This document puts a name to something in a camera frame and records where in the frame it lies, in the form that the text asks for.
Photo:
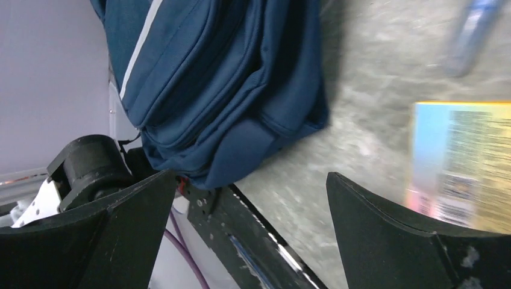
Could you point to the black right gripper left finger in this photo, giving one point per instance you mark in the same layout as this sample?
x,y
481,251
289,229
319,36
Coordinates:
x,y
112,242

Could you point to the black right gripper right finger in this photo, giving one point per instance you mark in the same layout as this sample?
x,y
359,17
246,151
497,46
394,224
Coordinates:
x,y
385,245

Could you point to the colourful crayon box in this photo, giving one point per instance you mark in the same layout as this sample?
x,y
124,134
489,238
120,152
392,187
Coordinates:
x,y
459,165

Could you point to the navy blue student backpack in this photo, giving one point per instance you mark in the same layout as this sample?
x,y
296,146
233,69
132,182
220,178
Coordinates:
x,y
216,87

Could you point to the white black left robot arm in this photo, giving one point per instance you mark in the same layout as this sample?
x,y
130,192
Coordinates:
x,y
86,169

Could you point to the blue pen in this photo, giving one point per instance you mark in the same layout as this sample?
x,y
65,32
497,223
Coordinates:
x,y
472,30

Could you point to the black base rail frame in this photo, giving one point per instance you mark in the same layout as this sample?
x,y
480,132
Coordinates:
x,y
248,246

